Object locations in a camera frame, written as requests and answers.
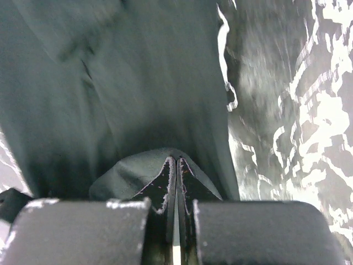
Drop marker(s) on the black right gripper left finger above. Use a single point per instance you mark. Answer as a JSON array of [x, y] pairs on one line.
[[55, 231]]

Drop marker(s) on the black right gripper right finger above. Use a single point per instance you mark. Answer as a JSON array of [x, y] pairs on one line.
[[213, 231]]

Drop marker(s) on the black t shirt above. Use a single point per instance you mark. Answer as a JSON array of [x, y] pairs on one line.
[[86, 84]]

